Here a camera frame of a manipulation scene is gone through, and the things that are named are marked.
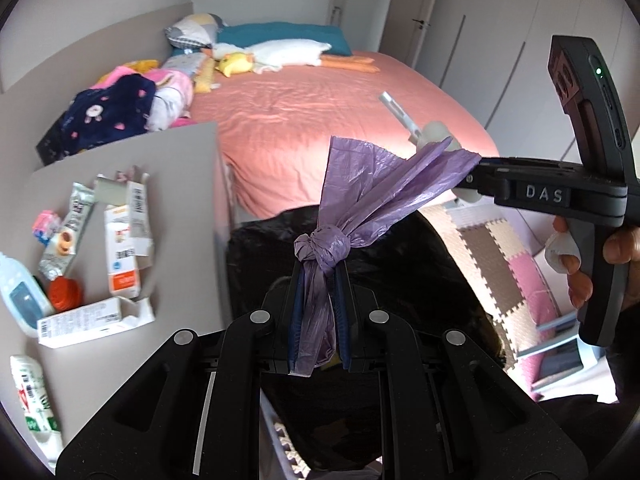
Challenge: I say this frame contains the grey printed cushion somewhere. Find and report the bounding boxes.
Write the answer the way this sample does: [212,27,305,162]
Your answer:
[160,52,213,77]

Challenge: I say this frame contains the white green red packet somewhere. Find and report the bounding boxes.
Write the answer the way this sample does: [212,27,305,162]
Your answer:
[10,355,64,463]

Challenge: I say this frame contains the person's right hand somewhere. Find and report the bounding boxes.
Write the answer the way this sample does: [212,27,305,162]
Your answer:
[545,217,640,311]

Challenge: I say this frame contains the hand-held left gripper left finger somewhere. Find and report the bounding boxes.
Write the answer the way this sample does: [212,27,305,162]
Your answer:
[57,265,306,480]

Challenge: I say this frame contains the orange label milk carton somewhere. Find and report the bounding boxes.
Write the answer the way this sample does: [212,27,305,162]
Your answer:
[95,170,157,300]

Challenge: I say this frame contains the yellow long cushion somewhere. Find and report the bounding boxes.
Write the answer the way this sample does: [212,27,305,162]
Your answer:
[194,55,222,95]

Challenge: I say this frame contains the pale green snack wrapper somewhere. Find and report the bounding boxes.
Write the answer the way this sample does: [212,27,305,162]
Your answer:
[37,182,97,281]

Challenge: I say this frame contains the black trash bag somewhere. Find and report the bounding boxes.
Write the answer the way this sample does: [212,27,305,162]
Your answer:
[225,205,507,471]

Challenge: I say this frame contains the orange bottle cap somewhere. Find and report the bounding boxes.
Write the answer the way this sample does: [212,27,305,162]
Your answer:
[49,276,84,312]

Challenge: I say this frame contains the patchwork pillow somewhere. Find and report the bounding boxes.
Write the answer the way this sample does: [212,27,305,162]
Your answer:
[165,13,227,52]

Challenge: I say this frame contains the teal pillow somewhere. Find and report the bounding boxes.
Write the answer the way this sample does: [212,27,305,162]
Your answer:
[215,22,354,57]

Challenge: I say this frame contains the pale blue plastic object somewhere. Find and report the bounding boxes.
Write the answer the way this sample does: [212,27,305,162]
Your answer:
[515,310,603,392]

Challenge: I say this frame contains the white goose plush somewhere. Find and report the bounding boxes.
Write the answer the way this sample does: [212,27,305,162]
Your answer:
[212,39,379,78]

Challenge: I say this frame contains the bed with pink sheet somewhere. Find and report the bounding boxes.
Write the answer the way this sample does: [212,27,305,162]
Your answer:
[189,50,501,221]

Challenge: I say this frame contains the white door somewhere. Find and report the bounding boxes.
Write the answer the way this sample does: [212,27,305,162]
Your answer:
[379,0,447,67]

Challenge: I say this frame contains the flattened white carton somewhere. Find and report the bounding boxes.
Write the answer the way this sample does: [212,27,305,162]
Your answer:
[37,296,156,350]

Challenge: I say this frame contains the clear plastic bottle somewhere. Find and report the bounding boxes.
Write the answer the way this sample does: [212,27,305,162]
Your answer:
[0,254,56,337]

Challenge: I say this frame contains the foam puzzle mat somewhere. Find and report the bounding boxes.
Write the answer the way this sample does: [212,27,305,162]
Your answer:
[440,204,593,392]

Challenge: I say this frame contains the yellow duck plush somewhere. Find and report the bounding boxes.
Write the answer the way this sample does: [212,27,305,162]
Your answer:
[215,52,257,79]

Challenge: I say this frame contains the navy printed blanket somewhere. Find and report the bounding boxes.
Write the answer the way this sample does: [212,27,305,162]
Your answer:
[59,74,159,155]

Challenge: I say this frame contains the grey plastic stick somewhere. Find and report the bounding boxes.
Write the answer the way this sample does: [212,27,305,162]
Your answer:
[378,91,424,145]

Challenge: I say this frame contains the purple plastic bag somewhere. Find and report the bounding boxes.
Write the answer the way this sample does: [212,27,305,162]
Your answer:
[287,135,482,378]

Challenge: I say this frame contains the white wardrobe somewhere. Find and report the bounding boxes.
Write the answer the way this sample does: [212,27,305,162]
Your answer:
[435,0,606,161]

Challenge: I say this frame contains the pink cloth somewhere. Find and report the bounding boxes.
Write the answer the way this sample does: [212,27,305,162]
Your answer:
[97,65,197,132]

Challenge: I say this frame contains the black box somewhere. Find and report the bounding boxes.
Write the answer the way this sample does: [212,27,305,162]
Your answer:
[35,124,67,167]

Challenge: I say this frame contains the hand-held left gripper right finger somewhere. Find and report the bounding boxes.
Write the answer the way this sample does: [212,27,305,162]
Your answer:
[335,265,586,480]

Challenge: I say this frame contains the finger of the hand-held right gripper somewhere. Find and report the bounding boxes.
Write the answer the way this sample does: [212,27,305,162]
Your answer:
[455,157,501,203]

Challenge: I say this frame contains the pink puzzle cube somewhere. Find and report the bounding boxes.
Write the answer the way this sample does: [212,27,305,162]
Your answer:
[32,209,64,247]

